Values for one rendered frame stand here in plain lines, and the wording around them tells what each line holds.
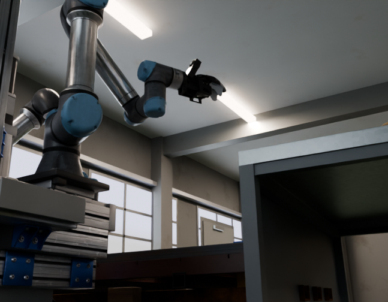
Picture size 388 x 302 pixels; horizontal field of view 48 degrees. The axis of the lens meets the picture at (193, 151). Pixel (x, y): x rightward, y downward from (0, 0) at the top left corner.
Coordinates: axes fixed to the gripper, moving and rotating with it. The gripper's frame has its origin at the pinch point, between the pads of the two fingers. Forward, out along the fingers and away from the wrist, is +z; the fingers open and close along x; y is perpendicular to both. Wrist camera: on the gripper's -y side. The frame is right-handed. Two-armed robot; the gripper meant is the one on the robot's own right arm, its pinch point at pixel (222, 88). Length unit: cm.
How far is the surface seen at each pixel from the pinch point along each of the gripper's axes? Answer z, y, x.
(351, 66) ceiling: 300, -193, -122
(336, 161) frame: -11, 55, 50
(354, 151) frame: -9, 53, 54
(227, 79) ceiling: 199, -206, -220
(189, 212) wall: 314, -142, -499
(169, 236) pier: 240, -80, -449
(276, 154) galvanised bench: -18, 49, 38
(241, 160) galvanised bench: -23, 48, 30
